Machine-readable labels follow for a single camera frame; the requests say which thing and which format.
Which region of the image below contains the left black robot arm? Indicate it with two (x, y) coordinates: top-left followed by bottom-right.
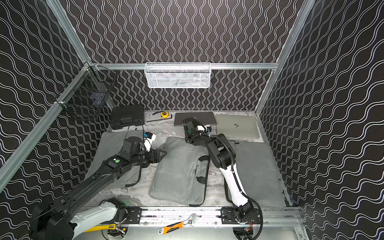
(29, 137), (167, 240)

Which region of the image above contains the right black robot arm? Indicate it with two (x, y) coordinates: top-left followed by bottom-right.
(182, 118), (263, 223)

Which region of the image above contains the silver laptop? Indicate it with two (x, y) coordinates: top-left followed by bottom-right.
(216, 115), (260, 139)

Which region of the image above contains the white wire mesh basket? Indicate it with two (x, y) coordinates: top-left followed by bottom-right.
(144, 62), (212, 89)

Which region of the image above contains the orange adjustable wrench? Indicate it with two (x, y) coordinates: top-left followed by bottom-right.
(158, 213), (199, 235)

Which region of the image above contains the black plastic tool case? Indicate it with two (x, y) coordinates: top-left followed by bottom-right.
(110, 104), (145, 130)

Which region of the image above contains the yellow pipe wrench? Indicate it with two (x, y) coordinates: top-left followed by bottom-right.
(85, 224), (128, 236)

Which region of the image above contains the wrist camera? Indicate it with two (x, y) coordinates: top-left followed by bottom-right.
(197, 125), (212, 133)
(143, 132), (156, 152)

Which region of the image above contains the yellow tape measure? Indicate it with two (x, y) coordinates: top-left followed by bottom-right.
(153, 111), (170, 118)

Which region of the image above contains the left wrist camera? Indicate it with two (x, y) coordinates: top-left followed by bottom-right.
(143, 132), (156, 152)

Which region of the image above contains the black wire basket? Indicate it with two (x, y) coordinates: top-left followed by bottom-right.
(57, 62), (117, 122)

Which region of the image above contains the black hex key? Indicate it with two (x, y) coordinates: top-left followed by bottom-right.
(146, 115), (173, 123)

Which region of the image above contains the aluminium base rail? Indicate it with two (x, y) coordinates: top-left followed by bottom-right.
(121, 207), (302, 228)

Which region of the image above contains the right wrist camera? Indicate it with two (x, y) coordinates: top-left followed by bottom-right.
(197, 125), (212, 133)

